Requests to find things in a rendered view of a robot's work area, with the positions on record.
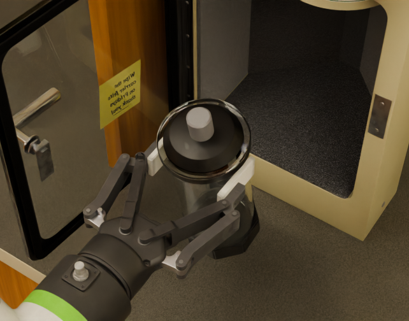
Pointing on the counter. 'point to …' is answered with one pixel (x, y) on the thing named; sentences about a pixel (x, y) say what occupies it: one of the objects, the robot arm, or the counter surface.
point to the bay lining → (281, 40)
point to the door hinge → (185, 49)
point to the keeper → (379, 116)
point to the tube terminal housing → (390, 164)
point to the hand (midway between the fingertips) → (205, 160)
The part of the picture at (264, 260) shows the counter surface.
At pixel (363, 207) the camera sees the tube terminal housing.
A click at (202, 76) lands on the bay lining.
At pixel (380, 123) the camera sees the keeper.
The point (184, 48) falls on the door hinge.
